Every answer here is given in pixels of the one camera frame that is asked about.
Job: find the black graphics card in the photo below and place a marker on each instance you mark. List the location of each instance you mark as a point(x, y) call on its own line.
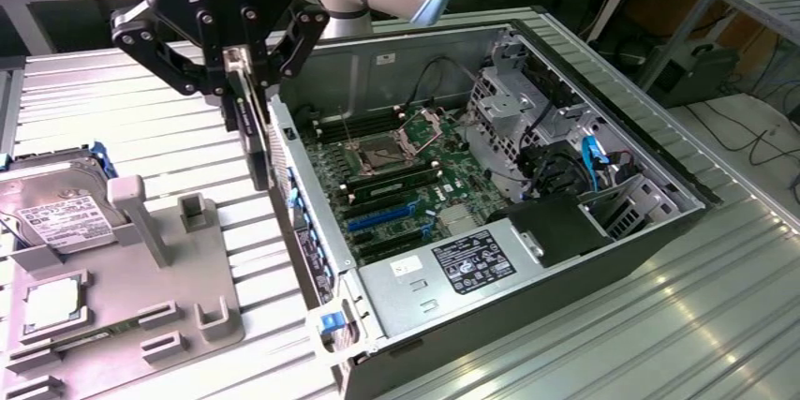
point(250, 137)

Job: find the black RAM slot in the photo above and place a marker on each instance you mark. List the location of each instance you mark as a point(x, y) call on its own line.
point(366, 127)

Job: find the blue expansion slot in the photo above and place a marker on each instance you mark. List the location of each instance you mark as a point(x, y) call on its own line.
point(382, 218)

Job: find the black expansion slot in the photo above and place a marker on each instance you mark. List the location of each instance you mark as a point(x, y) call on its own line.
point(391, 237)
point(400, 247)

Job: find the thin metal locking lever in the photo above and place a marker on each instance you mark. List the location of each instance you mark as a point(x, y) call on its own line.
point(346, 128)

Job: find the CPU socket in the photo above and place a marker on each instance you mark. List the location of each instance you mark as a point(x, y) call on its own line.
point(378, 154)

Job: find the metal socket cover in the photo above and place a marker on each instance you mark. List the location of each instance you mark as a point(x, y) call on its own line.
point(428, 123)

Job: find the silver drive cage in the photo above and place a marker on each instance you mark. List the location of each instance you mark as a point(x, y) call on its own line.
point(500, 91)

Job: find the black labelled RAM stick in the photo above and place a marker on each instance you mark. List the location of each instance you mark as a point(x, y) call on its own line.
point(394, 188)

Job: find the hard disk with blue carrier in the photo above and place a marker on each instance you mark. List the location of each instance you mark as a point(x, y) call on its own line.
point(56, 203)

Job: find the green motherboard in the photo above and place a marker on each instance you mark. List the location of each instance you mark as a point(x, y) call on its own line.
point(450, 184)

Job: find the silver chipset heatsink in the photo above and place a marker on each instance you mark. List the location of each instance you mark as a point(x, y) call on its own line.
point(459, 217)

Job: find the grey parts rack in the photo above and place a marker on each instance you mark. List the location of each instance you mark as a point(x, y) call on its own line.
point(126, 301)

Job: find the silver CPU chip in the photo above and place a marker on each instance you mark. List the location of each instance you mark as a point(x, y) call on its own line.
point(54, 304)

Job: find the black fan shroud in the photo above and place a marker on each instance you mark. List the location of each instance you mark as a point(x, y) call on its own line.
point(556, 226)

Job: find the silver power supply with label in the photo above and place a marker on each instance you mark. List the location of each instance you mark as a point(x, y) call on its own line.
point(406, 301)

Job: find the blue case latch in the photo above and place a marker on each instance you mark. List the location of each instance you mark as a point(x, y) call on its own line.
point(331, 322)

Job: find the green RAM stick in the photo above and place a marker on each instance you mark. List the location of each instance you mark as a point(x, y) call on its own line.
point(94, 336)

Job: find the silver perforated disk bay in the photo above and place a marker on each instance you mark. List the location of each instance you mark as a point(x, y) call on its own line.
point(626, 217)

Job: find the black computer tower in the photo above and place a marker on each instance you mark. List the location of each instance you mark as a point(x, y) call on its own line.
point(706, 72)

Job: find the open black PC case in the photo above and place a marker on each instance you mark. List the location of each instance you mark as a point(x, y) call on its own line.
point(500, 348)

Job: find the metal slat table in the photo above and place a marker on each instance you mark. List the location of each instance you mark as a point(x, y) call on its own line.
point(768, 2)

